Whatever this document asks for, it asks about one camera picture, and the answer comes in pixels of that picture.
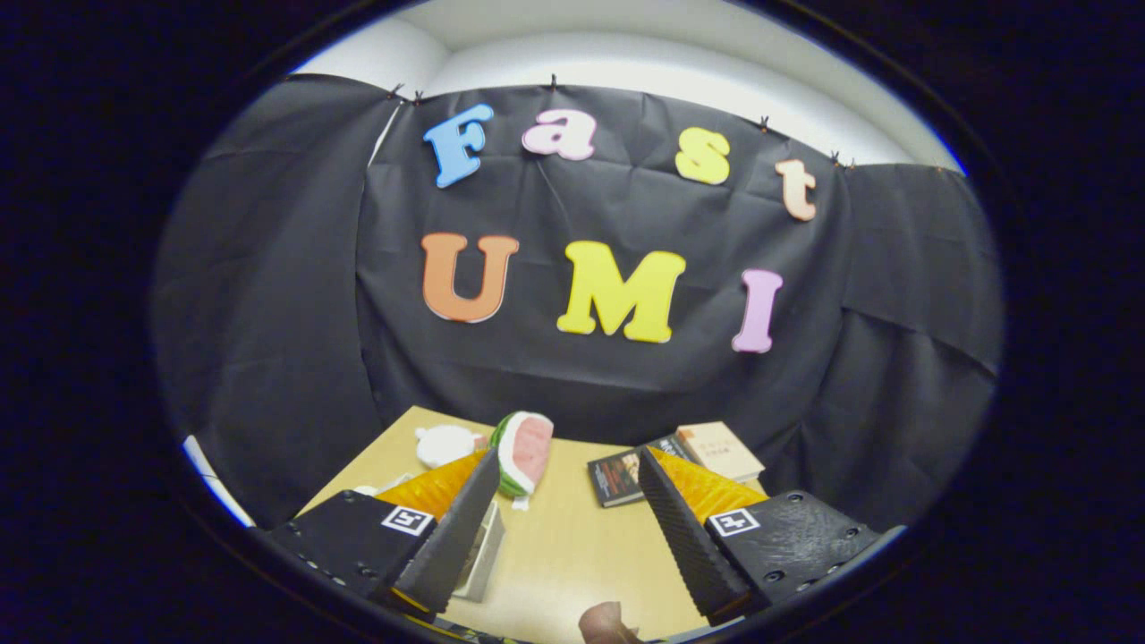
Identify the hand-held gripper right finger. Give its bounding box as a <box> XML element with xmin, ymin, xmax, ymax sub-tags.
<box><xmin>636</xmin><ymin>447</ymin><xmax>906</xmax><ymax>629</ymax></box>

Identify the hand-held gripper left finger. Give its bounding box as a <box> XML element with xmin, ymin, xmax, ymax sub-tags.
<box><xmin>265</xmin><ymin>448</ymin><xmax>502</xmax><ymax>620</ymax></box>

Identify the grey fabric storage box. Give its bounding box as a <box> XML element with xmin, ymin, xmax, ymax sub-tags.
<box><xmin>353</xmin><ymin>472</ymin><xmax>507</xmax><ymax>603</ymax></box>

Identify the black cover book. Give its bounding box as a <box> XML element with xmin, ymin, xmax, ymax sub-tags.
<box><xmin>587</xmin><ymin>435</ymin><xmax>700</xmax><ymax>509</ymax></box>

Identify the white plush toy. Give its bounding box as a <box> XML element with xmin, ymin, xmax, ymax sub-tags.
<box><xmin>414</xmin><ymin>424</ymin><xmax>489</xmax><ymax>470</ymax></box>

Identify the beige cover book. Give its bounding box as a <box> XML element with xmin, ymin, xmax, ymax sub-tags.
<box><xmin>674</xmin><ymin>421</ymin><xmax>767</xmax><ymax>485</ymax></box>

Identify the watermelon slice plush toy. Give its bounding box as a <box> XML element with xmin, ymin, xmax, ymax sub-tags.
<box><xmin>488</xmin><ymin>411</ymin><xmax>556</xmax><ymax>513</ymax></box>

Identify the black backdrop cloth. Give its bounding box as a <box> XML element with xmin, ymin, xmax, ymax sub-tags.
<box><xmin>150</xmin><ymin>73</ymin><xmax>1005</xmax><ymax>530</ymax></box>

